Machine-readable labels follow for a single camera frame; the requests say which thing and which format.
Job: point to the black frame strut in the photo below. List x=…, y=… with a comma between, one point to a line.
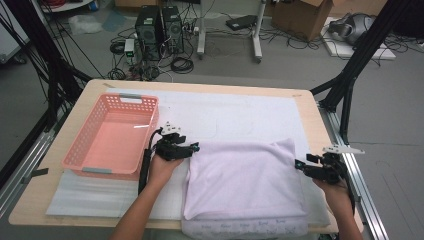
x=366, y=43
x=43, y=50

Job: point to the black flat box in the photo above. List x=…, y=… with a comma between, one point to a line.
x=241, y=22

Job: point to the teal floor sheet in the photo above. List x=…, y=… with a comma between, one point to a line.
x=115, y=20

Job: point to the pink plastic basket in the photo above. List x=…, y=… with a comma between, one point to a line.
x=113, y=143

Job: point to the grey plastic device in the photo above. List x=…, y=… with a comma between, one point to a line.
x=350, y=28

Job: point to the lilac printed blanket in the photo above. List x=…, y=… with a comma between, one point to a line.
x=243, y=180

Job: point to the clear plastic bag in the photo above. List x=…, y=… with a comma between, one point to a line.
x=85, y=25

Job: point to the round white table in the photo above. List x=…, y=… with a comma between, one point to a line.
x=66, y=7

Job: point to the black computer tower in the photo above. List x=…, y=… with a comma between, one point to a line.
x=172, y=30
x=148, y=33

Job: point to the white power adapter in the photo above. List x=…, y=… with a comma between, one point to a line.
x=129, y=46

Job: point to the white grid mat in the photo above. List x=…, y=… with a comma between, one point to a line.
x=206, y=106

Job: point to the flat cardboard box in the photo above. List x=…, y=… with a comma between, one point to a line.
x=133, y=3

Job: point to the white cabinet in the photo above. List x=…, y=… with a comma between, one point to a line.
x=10, y=40

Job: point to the white foam board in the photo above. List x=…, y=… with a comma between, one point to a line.
x=336, y=50

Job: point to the aluminium rail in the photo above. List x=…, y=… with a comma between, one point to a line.
x=36, y=146
x=367, y=213

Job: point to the large cardboard box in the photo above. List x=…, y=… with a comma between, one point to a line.
x=360, y=6

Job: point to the person's right hand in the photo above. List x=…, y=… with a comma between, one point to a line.
x=338, y=196

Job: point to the open cardboard box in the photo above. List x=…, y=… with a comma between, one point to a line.
x=300, y=16

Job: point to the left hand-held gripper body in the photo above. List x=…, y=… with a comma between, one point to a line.
x=171, y=151

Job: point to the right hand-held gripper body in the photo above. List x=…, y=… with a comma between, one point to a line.
x=328, y=171

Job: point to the white metal stand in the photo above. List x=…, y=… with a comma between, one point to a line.
x=201, y=33

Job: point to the grey metal bracket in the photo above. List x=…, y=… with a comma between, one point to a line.
x=357, y=197
x=36, y=173

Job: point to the person's left hand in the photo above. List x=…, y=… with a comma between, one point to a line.
x=161, y=173

